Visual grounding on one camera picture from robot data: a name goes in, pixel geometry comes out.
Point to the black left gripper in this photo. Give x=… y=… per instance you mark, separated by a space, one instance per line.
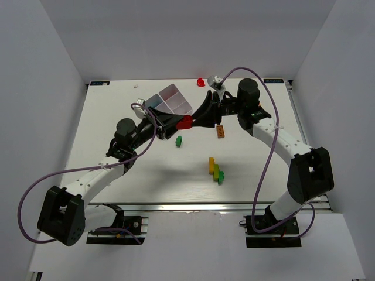
x=158 y=123

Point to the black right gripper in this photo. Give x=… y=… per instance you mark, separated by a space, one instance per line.
x=218 y=108

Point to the red round lego piece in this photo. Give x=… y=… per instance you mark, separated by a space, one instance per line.
x=200 y=82

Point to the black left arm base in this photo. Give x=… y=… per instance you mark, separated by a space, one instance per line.
x=109 y=224

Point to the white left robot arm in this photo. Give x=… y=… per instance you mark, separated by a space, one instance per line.
x=65 y=214

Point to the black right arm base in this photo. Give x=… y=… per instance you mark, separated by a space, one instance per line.
x=284 y=236

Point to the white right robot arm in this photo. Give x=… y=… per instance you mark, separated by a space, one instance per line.
x=310 y=171

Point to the dark green lego piece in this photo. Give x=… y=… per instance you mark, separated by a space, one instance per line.
x=178 y=141

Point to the brown flat lego tile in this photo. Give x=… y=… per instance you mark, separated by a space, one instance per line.
x=220 y=131

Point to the white four-compartment container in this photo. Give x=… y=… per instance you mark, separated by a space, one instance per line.
x=170 y=100

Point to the yellow lego brick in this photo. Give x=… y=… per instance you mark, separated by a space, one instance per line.
x=211 y=165

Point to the light green lego brick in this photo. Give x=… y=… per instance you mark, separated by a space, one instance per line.
x=216 y=172

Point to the green lego piece right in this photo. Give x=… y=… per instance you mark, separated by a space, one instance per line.
x=220 y=177

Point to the blue label right corner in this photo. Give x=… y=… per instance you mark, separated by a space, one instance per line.
x=273 y=81

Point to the blue label corner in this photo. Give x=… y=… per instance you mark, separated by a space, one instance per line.
x=273 y=81
x=99 y=83

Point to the blue label left corner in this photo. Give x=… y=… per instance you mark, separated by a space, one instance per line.
x=99 y=83

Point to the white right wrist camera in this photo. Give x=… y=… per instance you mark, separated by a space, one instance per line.
x=215 y=83

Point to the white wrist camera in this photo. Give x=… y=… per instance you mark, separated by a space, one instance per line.
x=215 y=83
x=140 y=109

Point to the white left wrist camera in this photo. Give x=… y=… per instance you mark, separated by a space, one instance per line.
x=140 y=109

